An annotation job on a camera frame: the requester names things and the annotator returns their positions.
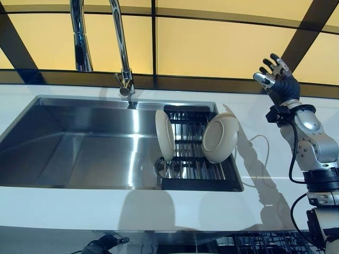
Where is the stainless steel sink basin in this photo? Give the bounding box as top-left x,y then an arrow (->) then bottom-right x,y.
0,95 -> 244,193

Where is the black wire dishwasher rack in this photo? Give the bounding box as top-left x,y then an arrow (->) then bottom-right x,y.
217,230 -> 327,254

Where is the round sink drain strainer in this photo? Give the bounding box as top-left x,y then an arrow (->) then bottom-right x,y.
153,156 -> 173,179

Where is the black sink drying rack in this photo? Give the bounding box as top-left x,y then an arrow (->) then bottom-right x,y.
160,104 -> 243,192

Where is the chrome pull-down kitchen faucet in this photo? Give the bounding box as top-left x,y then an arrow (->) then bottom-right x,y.
69,0 -> 138,110

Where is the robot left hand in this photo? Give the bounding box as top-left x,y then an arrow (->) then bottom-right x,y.
81,234 -> 130,254

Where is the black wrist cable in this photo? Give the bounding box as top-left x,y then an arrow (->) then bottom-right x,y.
288,121 -> 327,251

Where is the beige deep ceramic plate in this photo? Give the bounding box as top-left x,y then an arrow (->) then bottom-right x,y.
201,112 -> 240,164

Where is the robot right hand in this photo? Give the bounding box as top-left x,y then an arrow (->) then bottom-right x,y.
253,53 -> 301,106

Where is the black window frame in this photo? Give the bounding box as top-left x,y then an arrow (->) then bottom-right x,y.
0,0 -> 339,94

